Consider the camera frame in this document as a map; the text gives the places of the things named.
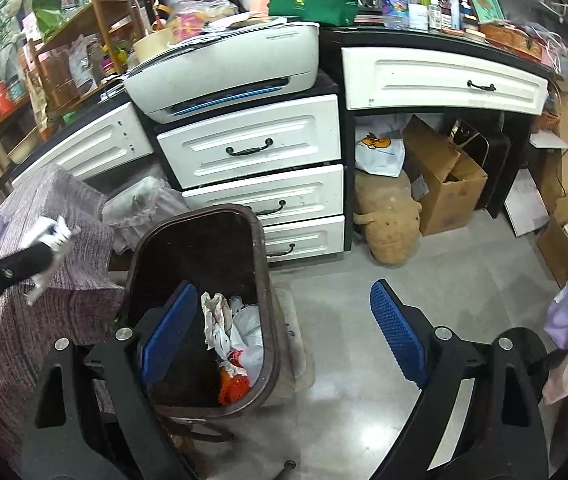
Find white narrow cabinet drawer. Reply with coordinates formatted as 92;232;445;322
11;101;155;186

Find white bag with orange print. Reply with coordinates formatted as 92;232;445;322
355;127;405;177

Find brown plush toy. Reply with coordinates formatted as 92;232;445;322
353;170;422;266

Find small clear bottle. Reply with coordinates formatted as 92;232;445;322
426;0;445;31

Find white wide desk drawer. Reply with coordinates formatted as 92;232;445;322
341;46;550;113

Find green framed picture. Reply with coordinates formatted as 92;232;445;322
464;0;505;23

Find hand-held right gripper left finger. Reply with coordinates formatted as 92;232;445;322
20;281;199;480

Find colourful plastic bag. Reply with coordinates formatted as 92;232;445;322
169;0;239;43

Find orange foam fruit net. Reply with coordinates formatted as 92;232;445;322
218;367;253;406

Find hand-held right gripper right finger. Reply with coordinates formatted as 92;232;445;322
369;279;551;480

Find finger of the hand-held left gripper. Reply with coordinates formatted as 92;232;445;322
0;242;59;321

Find dark brown trash bin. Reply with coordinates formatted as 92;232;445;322
124;205;285;421

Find black case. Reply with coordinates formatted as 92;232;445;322
449;119;512;216

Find cream round container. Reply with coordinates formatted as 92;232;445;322
132;27;175;61

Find red snack wrapper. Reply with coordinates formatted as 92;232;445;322
226;350;248;376

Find cream bowl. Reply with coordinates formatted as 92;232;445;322
6;127;39;163

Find white plastic bag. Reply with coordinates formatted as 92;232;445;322
229;302;265;386

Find white flat board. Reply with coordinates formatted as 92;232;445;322
504;167;551;237

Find white medium pedestal drawer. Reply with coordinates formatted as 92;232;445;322
182;164;345;226

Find white small pedestal drawer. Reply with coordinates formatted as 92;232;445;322
263;215;347;262

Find clear crumpled plastic bag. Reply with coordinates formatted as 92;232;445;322
101;177;192;256

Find white large pedestal drawer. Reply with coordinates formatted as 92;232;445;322
156;94;342;191

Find white printer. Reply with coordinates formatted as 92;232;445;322
122;22;322;125

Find wooden shelf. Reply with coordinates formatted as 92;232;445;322
26;0;147;131

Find open brown cardboard box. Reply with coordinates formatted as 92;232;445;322
401;115;489;237

